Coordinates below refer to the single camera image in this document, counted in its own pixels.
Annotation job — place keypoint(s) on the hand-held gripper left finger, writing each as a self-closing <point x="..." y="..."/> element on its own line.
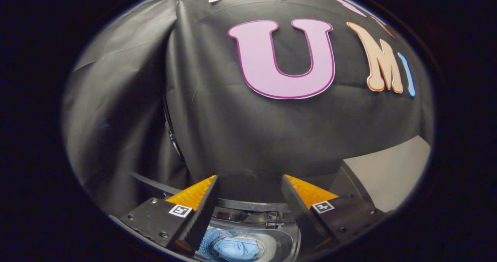
<point x="202" y="211"/>

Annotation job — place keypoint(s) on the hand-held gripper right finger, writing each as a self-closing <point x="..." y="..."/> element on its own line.
<point x="299" y="207"/>

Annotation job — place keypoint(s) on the grey washing machine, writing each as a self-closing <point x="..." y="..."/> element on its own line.
<point x="285" y="242"/>

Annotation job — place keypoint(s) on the beige cabinet with dark frame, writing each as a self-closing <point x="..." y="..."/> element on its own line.
<point x="392" y="172"/>

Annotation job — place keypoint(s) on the light blue garment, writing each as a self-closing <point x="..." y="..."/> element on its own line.
<point x="237" y="250"/>

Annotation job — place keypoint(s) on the black backdrop cloth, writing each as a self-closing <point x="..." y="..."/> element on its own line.
<point x="233" y="137"/>

